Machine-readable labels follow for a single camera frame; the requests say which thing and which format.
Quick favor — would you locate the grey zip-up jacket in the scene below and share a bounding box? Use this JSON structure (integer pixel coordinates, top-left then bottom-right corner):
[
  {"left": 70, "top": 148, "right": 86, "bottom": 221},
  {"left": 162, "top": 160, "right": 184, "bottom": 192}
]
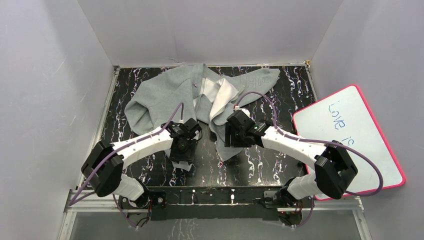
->
[{"left": 124, "top": 64, "right": 281, "bottom": 162}]

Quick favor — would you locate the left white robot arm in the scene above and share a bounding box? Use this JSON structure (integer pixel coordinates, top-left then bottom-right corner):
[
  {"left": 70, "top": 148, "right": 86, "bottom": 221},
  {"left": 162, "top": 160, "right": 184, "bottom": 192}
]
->
[{"left": 81, "top": 118, "right": 203, "bottom": 208}]

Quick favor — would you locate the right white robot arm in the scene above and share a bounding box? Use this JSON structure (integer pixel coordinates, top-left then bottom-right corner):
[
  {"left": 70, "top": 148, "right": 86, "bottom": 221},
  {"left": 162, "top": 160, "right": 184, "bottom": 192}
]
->
[{"left": 224, "top": 110, "right": 358, "bottom": 208}]

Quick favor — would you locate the pink-framed whiteboard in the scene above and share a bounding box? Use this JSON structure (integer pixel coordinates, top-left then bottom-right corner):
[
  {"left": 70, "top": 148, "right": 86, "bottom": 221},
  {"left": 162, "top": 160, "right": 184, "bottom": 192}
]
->
[{"left": 292, "top": 84, "right": 406, "bottom": 189}]

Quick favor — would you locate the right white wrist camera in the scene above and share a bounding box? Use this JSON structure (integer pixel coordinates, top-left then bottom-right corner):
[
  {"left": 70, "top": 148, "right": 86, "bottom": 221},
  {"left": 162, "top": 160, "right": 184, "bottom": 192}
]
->
[{"left": 233, "top": 105, "right": 251, "bottom": 118}]

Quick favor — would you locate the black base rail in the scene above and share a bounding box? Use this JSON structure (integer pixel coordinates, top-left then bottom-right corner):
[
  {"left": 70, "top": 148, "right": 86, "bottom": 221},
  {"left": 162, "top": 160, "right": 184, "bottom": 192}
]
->
[{"left": 115, "top": 186, "right": 314, "bottom": 222}]

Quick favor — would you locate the aluminium table frame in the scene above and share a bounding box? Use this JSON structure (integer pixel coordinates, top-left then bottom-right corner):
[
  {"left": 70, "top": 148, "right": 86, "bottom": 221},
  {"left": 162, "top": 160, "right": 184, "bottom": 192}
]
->
[{"left": 65, "top": 64, "right": 363, "bottom": 221}]

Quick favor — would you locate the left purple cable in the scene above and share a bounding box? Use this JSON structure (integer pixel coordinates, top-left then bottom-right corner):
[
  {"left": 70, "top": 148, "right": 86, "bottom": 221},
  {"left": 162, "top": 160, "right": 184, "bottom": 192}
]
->
[{"left": 66, "top": 101, "right": 186, "bottom": 229}]

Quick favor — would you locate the purple cable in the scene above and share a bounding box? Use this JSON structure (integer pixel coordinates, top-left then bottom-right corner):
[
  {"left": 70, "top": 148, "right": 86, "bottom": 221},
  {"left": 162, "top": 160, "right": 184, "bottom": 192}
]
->
[
  {"left": 66, "top": 101, "right": 186, "bottom": 229},
  {"left": 233, "top": 91, "right": 385, "bottom": 229}
]

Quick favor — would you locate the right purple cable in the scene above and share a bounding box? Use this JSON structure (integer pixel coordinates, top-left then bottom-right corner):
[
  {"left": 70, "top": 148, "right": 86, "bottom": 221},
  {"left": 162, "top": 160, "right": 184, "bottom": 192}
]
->
[{"left": 233, "top": 91, "right": 385, "bottom": 229}]

